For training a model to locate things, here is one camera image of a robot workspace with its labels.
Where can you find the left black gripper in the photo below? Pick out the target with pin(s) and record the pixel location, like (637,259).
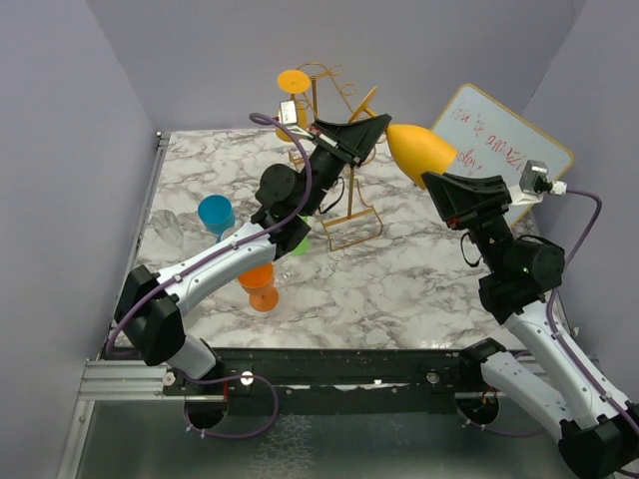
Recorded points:
(353,141)

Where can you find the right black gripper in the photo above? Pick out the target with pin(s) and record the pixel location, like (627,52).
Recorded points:
(466,201)

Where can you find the yellow plastic wine glass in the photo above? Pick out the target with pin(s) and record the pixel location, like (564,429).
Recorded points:
(294,83)

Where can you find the green plastic wine glass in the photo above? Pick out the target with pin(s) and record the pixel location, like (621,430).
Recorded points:
(299,244)

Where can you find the clear wine glass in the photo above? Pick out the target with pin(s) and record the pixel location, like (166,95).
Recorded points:
(166,225)
(286,270)

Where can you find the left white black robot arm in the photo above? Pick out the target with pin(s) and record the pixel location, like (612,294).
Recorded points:
(153,305)

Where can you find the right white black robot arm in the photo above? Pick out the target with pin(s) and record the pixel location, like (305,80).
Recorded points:
(594,424)

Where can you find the blue plastic wine glass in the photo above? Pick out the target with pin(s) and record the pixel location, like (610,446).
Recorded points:
(217,215)

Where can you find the orange plastic wine glass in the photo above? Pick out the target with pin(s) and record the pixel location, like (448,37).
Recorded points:
(259,284)

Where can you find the clear fallen wine glass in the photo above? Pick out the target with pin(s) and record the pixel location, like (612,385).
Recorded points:
(166,225)

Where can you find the small whiteboard yellow frame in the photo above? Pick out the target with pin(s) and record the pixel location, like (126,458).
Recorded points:
(489,139)

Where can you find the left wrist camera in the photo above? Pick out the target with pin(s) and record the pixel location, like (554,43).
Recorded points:
(293,118)

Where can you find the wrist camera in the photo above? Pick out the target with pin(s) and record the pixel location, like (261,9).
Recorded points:
(293,118)
(534,185)

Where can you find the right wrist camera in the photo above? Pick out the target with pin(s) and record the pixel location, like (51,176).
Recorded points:
(534,185)

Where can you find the gold wire glass rack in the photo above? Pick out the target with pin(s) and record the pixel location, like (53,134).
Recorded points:
(350,204)

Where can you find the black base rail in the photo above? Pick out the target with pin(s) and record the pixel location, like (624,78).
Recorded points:
(337,381)

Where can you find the aluminium extrusion rail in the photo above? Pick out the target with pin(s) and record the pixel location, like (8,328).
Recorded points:
(131,380)

